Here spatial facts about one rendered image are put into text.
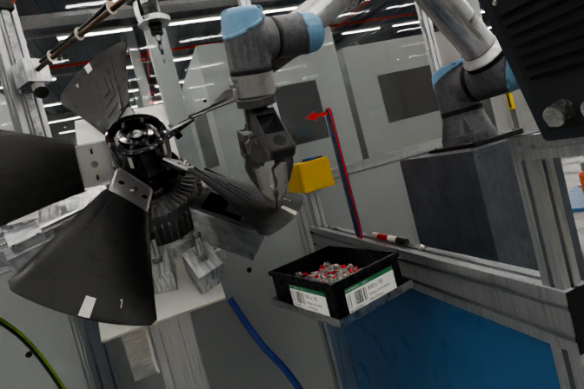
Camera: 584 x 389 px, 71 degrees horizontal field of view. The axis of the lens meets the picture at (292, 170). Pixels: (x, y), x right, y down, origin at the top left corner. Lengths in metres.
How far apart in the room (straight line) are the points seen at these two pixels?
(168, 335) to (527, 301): 0.75
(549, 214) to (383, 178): 1.35
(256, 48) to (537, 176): 0.45
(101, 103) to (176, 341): 0.59
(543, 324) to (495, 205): 0.54
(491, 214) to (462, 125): 0.27
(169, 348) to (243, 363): 0.76
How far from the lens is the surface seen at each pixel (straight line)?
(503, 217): 1.18
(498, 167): 1.17
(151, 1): 0.99
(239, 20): 0.71
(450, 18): 1.11
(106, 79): 1.10
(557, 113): 0.49
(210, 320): 1.72
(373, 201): 1.86
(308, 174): 1.22
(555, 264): 0.61
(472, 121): 1.26
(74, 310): 0.74
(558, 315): 0.64
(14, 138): 0.98
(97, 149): 0.94
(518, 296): 0.67
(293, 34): 0.76
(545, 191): 0.59
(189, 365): 1.09
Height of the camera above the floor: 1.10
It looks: 2 degrees down
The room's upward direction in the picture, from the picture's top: 14 degrees counter-clockwise
